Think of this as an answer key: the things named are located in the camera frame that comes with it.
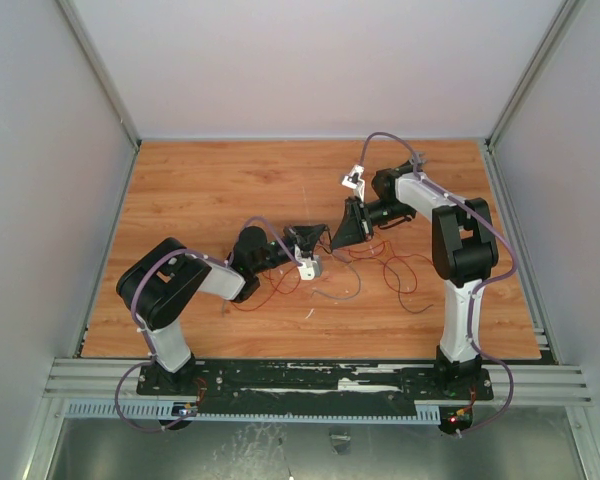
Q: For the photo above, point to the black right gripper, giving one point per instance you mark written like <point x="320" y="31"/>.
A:
<point x="361" y="218"/>

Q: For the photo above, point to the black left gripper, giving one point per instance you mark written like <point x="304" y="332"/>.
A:
<point x="306" y="237"/>

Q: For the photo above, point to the black zip tie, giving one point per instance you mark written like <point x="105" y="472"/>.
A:
<point x="328" y="244"/>

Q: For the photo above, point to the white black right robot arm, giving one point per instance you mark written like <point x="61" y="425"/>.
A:
<point x="463" y="254"/>

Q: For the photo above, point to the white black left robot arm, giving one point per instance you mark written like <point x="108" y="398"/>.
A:
<point x="158" y="287"/>

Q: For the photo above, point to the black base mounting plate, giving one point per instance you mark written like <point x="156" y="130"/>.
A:
<point x="312" y="387"/>

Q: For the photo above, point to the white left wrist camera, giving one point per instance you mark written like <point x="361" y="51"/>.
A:
<point x="310" y="268"/>

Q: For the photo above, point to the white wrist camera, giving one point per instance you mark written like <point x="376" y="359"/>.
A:
<point x="310" y="268"/>
<point x="354" y="181"/>

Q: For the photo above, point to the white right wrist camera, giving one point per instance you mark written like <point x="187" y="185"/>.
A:
<point x="354" y="181"/>

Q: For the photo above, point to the adjustable wrench black handle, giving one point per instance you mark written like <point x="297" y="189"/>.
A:
<point x="418" y="161"/>

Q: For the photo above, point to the aluminium frame rail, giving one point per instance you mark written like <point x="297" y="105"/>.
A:
<point x="549" y="385"/>

